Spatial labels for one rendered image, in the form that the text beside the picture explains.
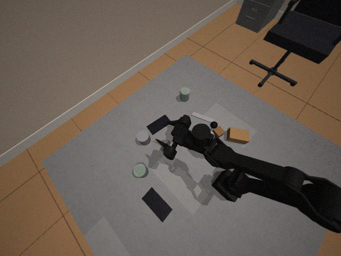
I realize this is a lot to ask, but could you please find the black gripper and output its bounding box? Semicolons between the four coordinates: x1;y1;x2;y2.
156;115;193;160

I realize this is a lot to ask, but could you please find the glass french press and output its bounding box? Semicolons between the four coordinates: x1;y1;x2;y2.
210;122;218;135

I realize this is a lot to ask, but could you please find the tan rectangular box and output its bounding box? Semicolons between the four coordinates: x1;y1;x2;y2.
226;127;249;144

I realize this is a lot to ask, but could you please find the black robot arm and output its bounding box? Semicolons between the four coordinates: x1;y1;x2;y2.
171;123;341;234

